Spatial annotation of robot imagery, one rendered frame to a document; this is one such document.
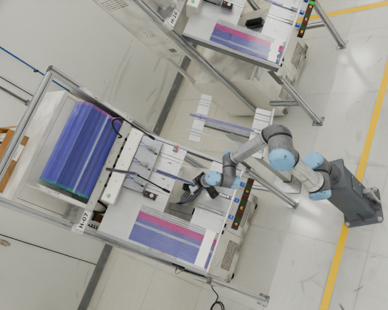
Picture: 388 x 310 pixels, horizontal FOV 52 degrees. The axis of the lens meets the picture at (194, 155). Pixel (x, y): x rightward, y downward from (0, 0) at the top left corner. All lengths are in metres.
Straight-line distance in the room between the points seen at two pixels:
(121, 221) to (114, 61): 2.17
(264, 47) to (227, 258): 1.55
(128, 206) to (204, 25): 1.36
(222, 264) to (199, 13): 1.82
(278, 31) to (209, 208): 1.36
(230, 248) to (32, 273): 1.90
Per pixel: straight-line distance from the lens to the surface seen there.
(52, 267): 4.16
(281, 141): 1.90
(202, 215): 2.52
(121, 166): 2.51
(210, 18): 3.01
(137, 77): 4.44
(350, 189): 2.52
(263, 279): 3.12
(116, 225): 2.54
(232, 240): 3.11
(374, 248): 2.85
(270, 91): 3.33
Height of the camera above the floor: 2.62
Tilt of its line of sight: 40 degrees down
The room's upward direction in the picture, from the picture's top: 56 degrees counter-clockwise
